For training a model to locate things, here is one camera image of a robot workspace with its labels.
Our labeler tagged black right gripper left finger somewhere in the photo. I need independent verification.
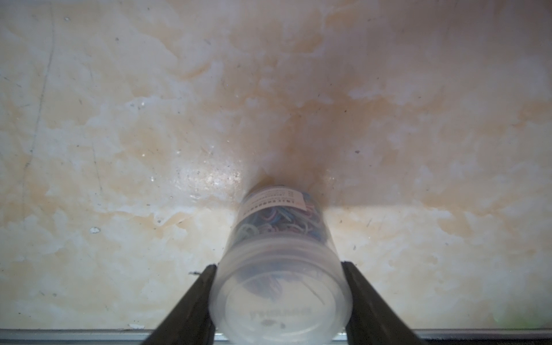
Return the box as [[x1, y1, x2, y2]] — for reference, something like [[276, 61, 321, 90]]
[[142, 264, 217, 345]]

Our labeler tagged round clear paper clip jar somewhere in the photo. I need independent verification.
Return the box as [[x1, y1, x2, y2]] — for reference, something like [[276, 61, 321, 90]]
[[209, 185, 352, 344]]

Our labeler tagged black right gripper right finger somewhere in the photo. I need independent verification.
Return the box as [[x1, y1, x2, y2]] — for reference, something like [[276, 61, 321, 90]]
[[342, 262, 425, 345]]

